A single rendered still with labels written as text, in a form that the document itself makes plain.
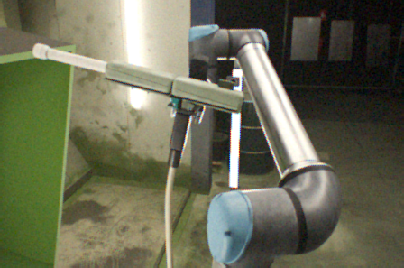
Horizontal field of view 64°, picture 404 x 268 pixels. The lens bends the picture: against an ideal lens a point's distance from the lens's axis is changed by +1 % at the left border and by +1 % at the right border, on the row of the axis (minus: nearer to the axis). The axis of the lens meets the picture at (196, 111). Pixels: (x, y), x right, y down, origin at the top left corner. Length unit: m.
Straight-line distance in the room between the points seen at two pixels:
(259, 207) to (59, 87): 1.16
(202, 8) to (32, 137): 1.78
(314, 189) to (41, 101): 1.29
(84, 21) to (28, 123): 1.77
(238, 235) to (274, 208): 0.08
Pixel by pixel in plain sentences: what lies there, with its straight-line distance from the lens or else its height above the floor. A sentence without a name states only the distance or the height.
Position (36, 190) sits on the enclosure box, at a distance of 1.84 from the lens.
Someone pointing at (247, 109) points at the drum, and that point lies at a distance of 3.44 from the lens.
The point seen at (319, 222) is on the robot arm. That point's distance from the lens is 0.61.
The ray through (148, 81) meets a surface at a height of 1.62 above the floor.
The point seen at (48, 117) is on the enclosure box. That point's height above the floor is 1.30.
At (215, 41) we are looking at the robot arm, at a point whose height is 1.68.
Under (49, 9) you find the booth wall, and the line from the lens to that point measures 3.49.
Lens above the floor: 1.75
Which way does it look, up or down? 17 degrees down
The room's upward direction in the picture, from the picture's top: straight up
